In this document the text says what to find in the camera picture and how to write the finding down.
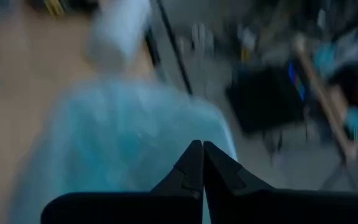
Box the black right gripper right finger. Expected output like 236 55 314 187
203 141 358 224

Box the grey plastic shopping bag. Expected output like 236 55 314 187
85 0 154 68

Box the black computer tower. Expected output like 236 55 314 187
224 63 309 136

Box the wooden workbench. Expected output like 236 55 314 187
290 32 358 161

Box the black aluminium table frame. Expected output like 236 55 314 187
144 0 195 96

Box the translucent blue trash bag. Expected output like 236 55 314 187
7 76 239 224

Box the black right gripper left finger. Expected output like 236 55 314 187
40 140 204 224

